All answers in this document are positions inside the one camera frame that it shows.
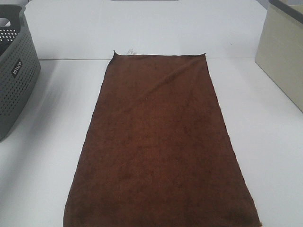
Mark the brown towel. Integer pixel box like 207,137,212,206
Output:
63,54,261,227

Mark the white towel care label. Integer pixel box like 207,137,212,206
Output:
126,49,137,55

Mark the grey perforated plastic basket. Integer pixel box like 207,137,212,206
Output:
0,4,41,140

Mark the beige fabric storage box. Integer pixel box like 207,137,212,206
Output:
255,0,303,110

